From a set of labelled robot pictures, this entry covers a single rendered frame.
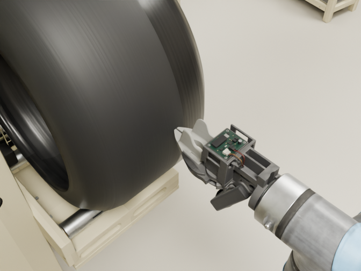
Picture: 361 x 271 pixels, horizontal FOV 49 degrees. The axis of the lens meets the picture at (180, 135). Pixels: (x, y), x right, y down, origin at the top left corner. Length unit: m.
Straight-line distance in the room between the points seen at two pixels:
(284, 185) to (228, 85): 2.13
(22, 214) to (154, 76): 0.47
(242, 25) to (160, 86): 2.65
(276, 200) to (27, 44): 0.43
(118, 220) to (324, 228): 0.59
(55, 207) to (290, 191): 0.74
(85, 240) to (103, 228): 0.05
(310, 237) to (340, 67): 2.51
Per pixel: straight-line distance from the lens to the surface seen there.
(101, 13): 0.66
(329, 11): 3.45
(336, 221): 0.60
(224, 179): 0.65
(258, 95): 2.66
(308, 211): 0.60
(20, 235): 1.03
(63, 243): 0.94
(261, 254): 1.99
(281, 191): 0.61
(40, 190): 1.22
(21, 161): 1.17
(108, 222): 1.05
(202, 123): 0.70
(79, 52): 0.62
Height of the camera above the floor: 1.76
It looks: 48 degrees down
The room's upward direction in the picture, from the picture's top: straight up
